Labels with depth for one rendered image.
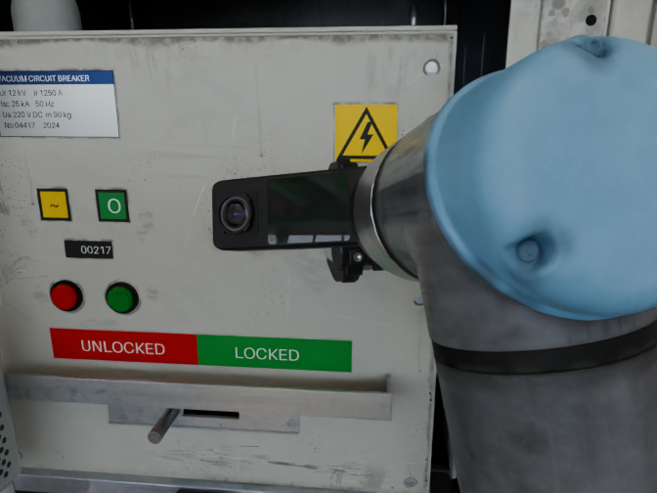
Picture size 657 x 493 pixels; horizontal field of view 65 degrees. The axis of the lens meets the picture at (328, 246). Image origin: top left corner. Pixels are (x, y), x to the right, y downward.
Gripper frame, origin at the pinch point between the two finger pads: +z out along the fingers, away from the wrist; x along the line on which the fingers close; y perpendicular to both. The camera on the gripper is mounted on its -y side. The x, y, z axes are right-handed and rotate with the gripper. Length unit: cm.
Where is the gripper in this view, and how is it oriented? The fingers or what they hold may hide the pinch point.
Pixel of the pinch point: (324, 226)
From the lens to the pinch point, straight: 47.0
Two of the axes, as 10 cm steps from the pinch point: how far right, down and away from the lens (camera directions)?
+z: -1.6, 0.0, 9.9
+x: -0.4, -10.0, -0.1
